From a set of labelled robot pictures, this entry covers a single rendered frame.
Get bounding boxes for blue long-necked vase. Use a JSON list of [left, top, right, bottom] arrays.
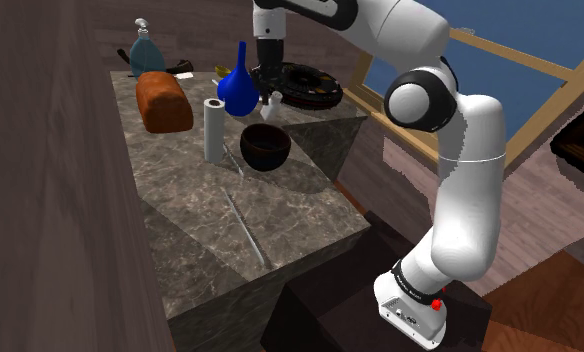
[[216, 40, 261, 118]]

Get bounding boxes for dark brown bowl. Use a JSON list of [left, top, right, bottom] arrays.
[[239, 122, 293, 173]]

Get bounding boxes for dark robot stand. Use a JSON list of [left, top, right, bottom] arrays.
[[260, 209, 494, 352]]

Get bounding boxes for short grey utensil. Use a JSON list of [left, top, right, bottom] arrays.
[[223, 143, 245, 178]]

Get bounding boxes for brown bread loaf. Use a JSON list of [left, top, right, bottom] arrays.
[[135, 70, 195, 135]]

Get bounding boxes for wooden framed window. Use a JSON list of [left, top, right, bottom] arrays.
[[342, 0, 584, 180]]

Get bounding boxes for small white bottle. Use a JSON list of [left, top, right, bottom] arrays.
[[259, 90, 285, 123]]

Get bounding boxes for black round spool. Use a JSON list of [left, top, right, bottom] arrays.
[[249, 61, 345, 112]]

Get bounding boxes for teal soap dispenser bottle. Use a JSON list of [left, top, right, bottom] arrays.
[[128, 17, 167, 82]]

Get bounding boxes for white paper towel roll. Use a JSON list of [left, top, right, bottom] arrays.
[[203, 97, 227, 165]]

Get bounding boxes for long grey knife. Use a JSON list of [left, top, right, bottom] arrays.
[[221, 186, 267, 268]]

